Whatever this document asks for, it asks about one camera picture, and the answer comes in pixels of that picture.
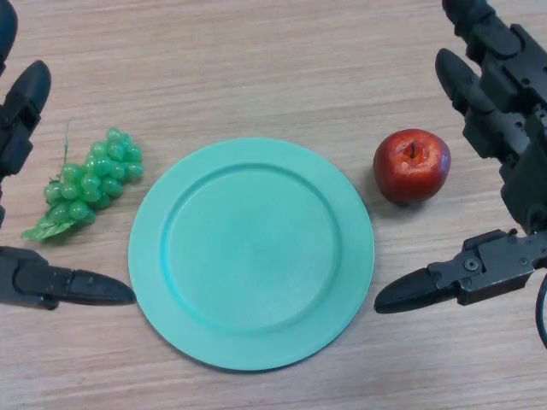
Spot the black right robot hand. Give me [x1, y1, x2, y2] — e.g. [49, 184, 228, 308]
[373, 0, 547, 315]

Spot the green round plate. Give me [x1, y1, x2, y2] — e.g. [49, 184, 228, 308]
[127, 136, 376, 372]

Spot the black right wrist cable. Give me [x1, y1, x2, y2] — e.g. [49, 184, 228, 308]
[533, 272, 547, 348]

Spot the green grape bunch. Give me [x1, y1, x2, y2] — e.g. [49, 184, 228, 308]
[21, 119, 145, 245]

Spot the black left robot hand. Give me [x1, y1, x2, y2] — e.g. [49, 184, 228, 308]
[0, 0, 138, 311]

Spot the red apple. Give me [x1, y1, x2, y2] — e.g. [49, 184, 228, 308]
[373, 128, 452, 205]

